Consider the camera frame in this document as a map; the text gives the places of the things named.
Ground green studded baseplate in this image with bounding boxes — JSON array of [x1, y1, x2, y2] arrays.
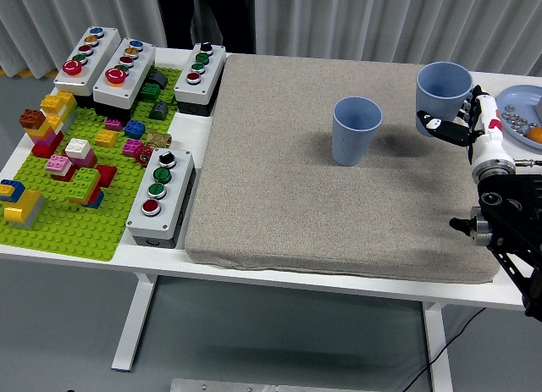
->
[[0, 65, 184, 262]]

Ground red toy brick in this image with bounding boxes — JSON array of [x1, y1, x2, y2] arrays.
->
[[96, 164, 119, 188]]

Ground white table leg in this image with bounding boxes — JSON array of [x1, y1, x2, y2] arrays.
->
[[110, 273, 158, 373], [421, 301, 454, 392]]

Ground yellow toy brick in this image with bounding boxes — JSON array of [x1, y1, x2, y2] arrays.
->
[[95, 129, 119, 149]]

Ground five-button control box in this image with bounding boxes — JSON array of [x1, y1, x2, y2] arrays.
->
[[53, 25, 123, 109], [92, 37, 157, 122]]

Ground blue toy brick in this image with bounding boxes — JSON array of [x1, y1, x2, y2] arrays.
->
[[124, 119, 147, 140]]

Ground four-button control box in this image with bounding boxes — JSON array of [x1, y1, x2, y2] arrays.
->
[[174, 41, 228, 117], [125, 148, 198, 250]]

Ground blue yellow grey brick stack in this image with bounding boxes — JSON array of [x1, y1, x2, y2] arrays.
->
[[0, 179, 47, 229]]

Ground brass valve red handle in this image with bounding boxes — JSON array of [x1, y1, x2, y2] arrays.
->
[[134, 130, 174, 168]]

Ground black floor cable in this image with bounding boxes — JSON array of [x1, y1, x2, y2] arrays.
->
[[400, 306, 487, 392]]

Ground person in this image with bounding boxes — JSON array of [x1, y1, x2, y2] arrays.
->
[[152, 0, 257, 55]]

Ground white pleated curtain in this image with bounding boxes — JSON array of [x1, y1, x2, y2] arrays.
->
[[0, 0, 167, 78], [252, 0, 542, 78]]

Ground green orange blue brick stack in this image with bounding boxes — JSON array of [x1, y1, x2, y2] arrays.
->
[[64, 167, 105, 210]]

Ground grey-brown fabric mat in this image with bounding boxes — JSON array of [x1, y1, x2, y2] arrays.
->
[[185, 53, 501, 284]]

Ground blue ribbed cup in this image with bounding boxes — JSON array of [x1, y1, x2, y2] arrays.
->
[[331, 96, 384, 168], [415, 61, 474, 137]]

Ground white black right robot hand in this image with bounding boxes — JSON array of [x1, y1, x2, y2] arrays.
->
[[416, 85, 516, 168]]

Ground white pink red brick stack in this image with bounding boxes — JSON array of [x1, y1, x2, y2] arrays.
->
[[45, 137, 99, 183]]

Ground light blue plate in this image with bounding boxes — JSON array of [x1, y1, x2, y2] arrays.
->
[[495, 85, 542, 150]]

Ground yellow brown red brick tower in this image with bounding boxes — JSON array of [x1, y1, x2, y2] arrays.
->
[[19, 91, 79, 159]]

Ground dark green toy brick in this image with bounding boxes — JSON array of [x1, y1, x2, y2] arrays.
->
[[140, 82, 161, 103]]

